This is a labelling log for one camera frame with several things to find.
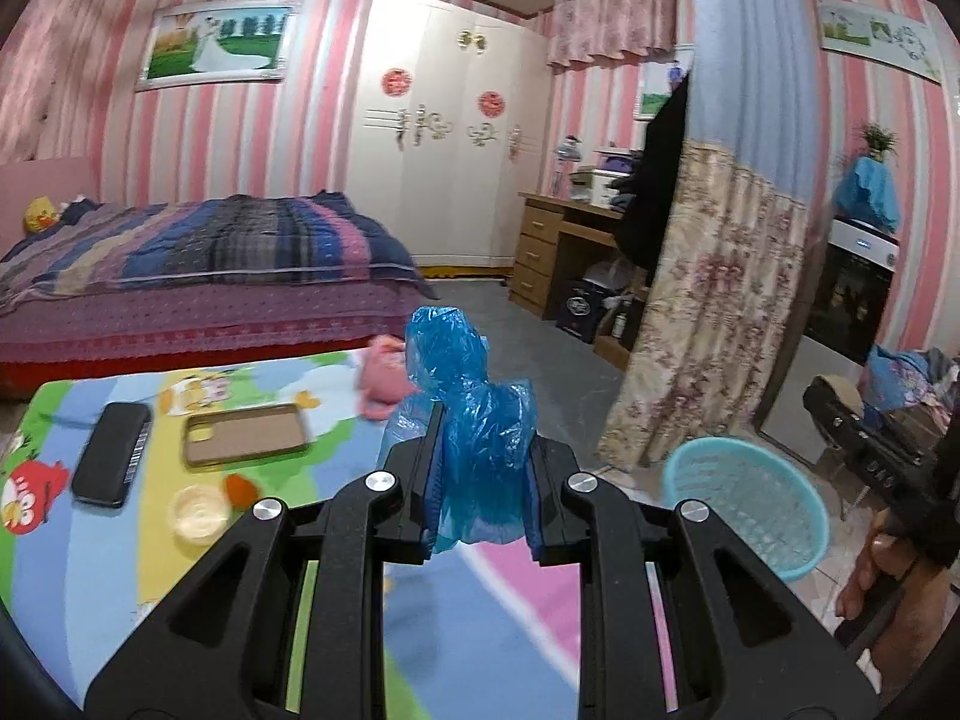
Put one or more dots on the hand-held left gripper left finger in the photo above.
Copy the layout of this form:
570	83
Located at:
431	484

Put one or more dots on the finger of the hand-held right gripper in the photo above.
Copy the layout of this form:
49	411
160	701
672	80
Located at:
847	416

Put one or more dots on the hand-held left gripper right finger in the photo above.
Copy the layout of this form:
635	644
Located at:
534	499

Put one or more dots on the blue plastic bag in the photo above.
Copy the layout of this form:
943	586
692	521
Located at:
465	390

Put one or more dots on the teal plastic mesh basket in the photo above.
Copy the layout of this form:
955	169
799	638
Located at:
750	510

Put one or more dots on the person's right forearm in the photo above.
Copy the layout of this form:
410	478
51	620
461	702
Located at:
921	630

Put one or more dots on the person's right hand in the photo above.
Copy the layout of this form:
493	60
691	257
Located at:
874	570

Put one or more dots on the blue floral cloth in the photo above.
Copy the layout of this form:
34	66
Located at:
889	375

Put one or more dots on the grey cloth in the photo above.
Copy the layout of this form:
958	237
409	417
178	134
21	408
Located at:
943	371

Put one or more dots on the pink pig toy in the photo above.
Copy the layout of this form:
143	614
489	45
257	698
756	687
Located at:
386	382

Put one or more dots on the water dispenser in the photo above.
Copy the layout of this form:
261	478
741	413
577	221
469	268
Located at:
847	292

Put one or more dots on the tan phone case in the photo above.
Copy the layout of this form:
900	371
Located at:
247	439

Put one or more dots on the dark cardboard box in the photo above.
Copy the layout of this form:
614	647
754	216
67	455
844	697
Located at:
581	311

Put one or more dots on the blue floral curtain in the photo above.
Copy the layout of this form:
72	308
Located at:
712	277

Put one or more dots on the dark bottle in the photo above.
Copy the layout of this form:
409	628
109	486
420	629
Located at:
619	321

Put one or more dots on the blue cloth cover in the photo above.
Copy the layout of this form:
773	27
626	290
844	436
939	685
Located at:
870	191

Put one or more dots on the white round lid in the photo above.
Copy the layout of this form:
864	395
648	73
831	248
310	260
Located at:
199	514

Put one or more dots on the white plastic bag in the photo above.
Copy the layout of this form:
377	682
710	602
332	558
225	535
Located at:
607	274

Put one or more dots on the wooden desk with drawers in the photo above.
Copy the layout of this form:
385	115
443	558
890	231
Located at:
536	255

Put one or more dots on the small potted plant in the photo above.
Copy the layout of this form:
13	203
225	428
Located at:
879	139

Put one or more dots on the white wardrobe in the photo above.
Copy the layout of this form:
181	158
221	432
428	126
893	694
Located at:
450	202

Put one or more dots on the bed with purple sheet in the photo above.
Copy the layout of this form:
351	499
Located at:
187	322

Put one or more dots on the black hanging garment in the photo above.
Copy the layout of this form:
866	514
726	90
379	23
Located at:
660	187

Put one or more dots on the blue plaid quilt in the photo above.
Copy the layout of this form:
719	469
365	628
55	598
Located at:
225	240

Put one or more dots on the white box on desk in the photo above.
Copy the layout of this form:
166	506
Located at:
596	184

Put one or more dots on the black smartphone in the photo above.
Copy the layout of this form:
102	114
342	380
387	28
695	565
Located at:
109	457

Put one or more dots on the desk lamp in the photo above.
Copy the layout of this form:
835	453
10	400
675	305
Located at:
570	154

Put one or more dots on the red round paper cutout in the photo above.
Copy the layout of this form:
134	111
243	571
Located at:
490	103
395	81

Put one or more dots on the pink valance curtain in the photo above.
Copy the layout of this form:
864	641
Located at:
607	22

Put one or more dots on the yellow duck plush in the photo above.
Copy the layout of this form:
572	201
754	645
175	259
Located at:
41	216

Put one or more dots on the small wall picture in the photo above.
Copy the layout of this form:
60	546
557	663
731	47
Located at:
651	90

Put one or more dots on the wall picture with clock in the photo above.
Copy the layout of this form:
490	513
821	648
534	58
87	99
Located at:
862	30

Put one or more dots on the framed wedding wall picture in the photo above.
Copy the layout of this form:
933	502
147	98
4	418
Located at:
217	45

